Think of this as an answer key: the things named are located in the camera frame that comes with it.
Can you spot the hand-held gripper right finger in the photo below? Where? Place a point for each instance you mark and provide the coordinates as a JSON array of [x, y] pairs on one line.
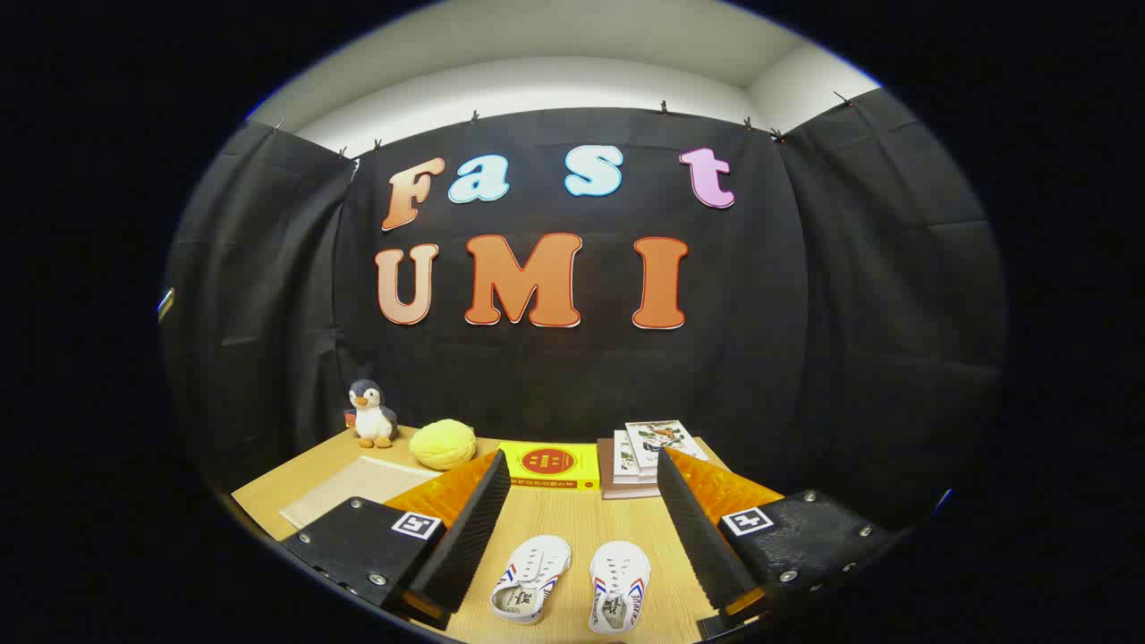
[[702, 537]]

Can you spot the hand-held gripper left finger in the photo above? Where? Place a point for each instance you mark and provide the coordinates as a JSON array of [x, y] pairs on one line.
[[465, 537]]

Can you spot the white canvas shoe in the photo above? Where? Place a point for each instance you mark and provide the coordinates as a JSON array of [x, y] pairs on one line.
[[619, 581], [528, 581]]

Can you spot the cream fabric storage box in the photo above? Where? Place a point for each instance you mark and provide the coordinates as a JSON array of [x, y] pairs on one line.
[[358, 487]]

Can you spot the yellow round plush bun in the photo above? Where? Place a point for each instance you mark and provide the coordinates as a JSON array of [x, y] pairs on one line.
[[443, 444]]

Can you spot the white floral cover book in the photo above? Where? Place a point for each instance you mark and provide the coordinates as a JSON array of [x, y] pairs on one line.
[[662, 438]]

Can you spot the yellow book with red circle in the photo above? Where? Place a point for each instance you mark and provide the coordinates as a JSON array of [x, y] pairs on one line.
[[546, 461]]

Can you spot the penguin plush toy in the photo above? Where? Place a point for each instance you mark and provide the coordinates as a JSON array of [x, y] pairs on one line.
[[371, 420]]

